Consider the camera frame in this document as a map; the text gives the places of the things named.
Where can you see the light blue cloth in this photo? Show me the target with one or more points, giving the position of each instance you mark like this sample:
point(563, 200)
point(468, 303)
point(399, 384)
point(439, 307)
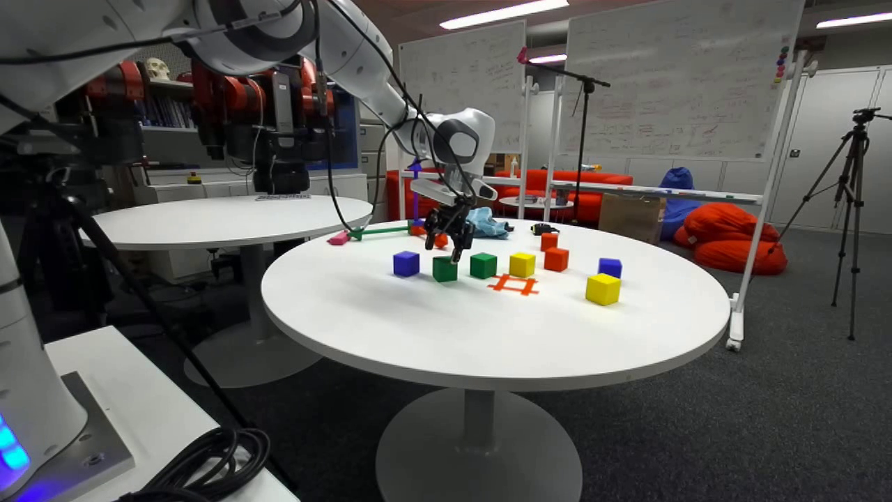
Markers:
point(482, 223)

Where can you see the blue block near gripper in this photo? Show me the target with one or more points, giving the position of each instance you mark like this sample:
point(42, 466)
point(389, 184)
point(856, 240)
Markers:
point(406, 264)

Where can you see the yellow block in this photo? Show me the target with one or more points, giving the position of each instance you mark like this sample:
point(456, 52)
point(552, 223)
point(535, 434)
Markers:
point(604, 289)
point(521, 265)

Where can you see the orange beanbag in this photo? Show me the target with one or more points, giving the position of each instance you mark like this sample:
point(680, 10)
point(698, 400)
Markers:
point(722, 236)

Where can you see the orange tape square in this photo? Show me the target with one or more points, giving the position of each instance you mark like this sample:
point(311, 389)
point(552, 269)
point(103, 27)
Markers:
point(509, 282)

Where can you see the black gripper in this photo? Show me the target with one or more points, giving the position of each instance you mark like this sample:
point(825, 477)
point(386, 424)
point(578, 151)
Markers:
point(449, 222)

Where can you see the yellow block front right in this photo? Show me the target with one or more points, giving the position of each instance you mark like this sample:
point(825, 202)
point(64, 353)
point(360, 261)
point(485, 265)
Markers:
point(604, 289)

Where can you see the blue block right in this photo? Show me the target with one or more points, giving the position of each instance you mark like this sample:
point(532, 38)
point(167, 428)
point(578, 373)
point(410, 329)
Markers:
point(612, 265)

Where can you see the camera tripod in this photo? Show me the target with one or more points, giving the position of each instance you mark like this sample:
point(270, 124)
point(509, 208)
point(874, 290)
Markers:
point(843, 176)

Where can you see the green stick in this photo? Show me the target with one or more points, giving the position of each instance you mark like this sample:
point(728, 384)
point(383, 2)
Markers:
point(381, 229)

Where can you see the red block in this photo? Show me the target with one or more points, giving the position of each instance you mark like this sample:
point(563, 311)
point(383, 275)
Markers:
point(556, 261)
point(546, 240)

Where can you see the yellow block centre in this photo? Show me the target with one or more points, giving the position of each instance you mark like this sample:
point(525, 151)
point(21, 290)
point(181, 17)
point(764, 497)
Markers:
point(521, 265)

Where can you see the white controller box blue light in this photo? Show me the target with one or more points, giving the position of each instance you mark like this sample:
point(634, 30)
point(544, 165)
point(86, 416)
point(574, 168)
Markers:
point(38, 413)

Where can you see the green block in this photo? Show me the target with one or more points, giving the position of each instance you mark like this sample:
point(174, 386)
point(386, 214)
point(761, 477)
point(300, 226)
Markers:
point(443, 269)
point(482, 265)

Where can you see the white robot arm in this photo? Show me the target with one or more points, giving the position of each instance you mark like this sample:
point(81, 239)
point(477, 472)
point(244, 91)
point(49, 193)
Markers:
point(49, 48)

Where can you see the white whiteboard stand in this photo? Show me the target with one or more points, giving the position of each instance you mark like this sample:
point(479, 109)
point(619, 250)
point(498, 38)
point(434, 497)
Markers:
point(778, 151)

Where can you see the red block back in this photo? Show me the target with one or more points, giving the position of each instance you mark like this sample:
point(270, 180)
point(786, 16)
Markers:
point(546, 240)

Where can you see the red block front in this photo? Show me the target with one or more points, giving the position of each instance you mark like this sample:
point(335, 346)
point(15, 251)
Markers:
point(556, 261)

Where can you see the white round table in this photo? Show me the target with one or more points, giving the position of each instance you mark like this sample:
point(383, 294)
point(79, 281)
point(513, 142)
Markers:
point(482, 359)
point(251, 353)

